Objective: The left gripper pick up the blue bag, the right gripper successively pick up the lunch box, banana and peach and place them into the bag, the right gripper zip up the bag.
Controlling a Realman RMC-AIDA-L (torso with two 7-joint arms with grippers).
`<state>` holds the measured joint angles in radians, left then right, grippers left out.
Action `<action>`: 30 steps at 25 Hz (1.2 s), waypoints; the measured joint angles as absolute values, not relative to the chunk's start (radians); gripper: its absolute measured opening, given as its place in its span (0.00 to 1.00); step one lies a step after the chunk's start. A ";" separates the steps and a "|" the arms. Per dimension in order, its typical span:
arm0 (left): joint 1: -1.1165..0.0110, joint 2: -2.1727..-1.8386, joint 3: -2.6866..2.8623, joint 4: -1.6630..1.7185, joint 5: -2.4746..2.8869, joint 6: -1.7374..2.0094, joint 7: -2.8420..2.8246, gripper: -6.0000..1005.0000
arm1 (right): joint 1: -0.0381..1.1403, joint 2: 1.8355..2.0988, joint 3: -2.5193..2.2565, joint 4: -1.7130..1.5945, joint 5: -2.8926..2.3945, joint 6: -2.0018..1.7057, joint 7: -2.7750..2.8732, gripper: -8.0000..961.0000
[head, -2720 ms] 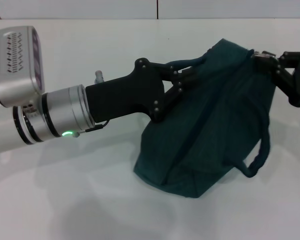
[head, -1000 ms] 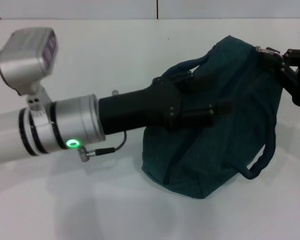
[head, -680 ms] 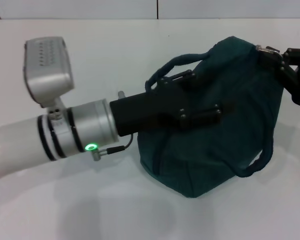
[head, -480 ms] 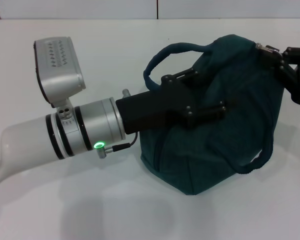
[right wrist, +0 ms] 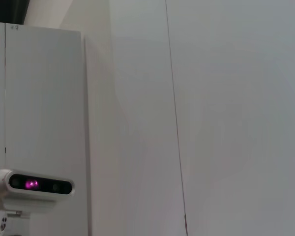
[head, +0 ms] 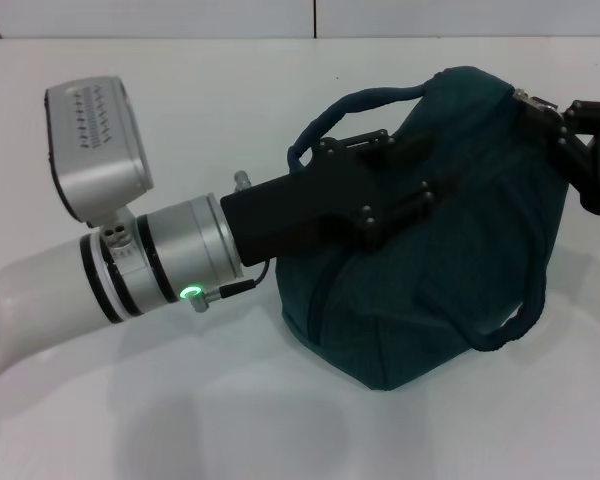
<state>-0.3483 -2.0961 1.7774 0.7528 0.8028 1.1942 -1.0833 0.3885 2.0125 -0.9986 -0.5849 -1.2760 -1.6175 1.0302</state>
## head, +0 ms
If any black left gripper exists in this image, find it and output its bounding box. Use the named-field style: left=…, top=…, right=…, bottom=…
left=219, top=128, right=465, bottom=269

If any dark teal insulated lunch bag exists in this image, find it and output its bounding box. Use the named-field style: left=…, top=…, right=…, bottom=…
left=274, top=65, right=572, bottom=394

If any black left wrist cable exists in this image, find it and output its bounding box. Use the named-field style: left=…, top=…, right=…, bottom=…
left=189, top=259, right=273, bottom=315

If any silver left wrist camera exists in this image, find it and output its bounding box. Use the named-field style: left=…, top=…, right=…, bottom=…
left=44, top=74, right=156, bottom=227

